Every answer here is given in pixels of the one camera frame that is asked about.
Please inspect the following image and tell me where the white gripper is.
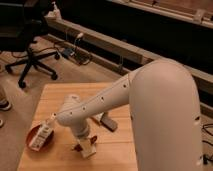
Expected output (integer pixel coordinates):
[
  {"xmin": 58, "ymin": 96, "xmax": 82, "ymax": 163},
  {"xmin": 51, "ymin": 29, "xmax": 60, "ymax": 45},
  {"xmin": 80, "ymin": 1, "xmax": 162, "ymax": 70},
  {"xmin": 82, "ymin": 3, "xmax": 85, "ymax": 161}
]
[{"xmin": 71, "ymin": 120, "xmax": 96, "ymax": 158}]

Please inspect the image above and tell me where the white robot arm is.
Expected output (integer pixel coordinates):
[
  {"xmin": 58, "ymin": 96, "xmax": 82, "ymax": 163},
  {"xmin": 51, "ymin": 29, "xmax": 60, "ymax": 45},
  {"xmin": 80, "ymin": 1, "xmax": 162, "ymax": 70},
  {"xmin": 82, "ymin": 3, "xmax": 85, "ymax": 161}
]
[{"xmin": 57, "ymin": 59, "xmax": 203, "ymax": 171}]

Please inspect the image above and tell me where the black office chair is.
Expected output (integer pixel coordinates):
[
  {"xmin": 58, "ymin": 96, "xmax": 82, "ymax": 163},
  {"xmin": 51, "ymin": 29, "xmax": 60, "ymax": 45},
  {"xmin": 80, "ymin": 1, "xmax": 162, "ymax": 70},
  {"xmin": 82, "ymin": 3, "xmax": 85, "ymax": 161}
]
[{"xmin": 0, "ymin": 0, "xmax": 60, "ymax": 88}]

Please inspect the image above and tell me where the black cable bundle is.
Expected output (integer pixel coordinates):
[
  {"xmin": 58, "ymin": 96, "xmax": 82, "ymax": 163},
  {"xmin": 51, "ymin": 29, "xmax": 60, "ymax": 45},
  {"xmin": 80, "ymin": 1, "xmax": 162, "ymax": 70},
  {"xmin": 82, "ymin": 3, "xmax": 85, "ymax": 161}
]
[{"xmin": 200, "ymin": 122, "xmax": 213, "ymax": 167}]

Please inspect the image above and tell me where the grey metal object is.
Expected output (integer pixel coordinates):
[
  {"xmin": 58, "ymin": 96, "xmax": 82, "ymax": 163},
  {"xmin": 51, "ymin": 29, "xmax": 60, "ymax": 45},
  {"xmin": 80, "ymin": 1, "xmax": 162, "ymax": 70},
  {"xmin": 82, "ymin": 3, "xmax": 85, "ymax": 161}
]
[{"xmin": 91, "ymin": 112, "xmax": 118, "ymax": 132}]

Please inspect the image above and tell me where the red bowl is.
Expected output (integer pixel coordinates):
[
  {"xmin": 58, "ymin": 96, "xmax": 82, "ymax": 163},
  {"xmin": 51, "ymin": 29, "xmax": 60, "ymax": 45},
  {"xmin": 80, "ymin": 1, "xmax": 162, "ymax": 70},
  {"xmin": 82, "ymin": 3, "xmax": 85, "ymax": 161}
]
[{"xmin": 26, "ymin": 124, "xmax": 54, "ymax": 152}]

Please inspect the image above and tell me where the power strip with cables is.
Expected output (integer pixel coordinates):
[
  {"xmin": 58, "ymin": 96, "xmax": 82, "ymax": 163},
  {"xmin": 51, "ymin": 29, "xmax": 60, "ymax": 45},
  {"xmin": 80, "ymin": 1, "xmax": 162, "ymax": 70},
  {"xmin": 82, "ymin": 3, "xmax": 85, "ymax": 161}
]
[{"xmin": 54, "ymin": 31, "xmax": 94, "ymax": 66}]

